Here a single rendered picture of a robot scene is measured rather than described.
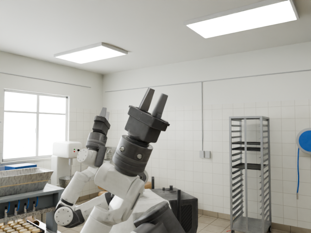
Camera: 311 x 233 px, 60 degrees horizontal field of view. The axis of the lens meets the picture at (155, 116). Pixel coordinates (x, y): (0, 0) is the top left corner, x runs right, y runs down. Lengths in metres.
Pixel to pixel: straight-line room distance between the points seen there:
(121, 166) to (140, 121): 0.12
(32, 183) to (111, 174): 1.50
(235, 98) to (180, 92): 1.14
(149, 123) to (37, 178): 1.60
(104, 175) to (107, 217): 0.10
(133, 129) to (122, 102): 5.74
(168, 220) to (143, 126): 0.31
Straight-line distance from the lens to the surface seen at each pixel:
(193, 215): 1.07
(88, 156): 1.25
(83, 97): 6.47
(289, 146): 4.85
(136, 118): 0.68
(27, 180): 2.14
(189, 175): 5.48
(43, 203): 2.27
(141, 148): 0.66
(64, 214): 1.28
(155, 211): 0.83
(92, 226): 0.72
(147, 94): 0.69
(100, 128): 1.30
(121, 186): 0.70
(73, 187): 1.29
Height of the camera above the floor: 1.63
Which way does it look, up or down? 3 degrees up
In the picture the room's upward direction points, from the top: straight up
